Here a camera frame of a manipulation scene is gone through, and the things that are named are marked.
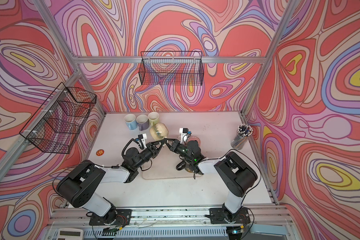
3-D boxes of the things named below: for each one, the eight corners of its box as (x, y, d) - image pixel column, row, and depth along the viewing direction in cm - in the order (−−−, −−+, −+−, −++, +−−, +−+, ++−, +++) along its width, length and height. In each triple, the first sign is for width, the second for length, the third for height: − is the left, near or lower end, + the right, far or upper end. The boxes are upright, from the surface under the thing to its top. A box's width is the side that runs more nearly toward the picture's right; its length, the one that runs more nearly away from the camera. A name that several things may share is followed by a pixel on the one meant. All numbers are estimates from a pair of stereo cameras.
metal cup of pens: (232, 150, 100) (240, 134, 86) (229, 140, 106) (237, 123, 92) (244, 150, 100) (254, 134, 86) (241, 140, 106) (250, 123, 92)
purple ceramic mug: (137, 132, 109) (134, 124, 102) (140, 122, 116) (137, 114, 109) (148, 132, 109) (146, 124, 102) (150, 122, 116) (148, 114, 109)
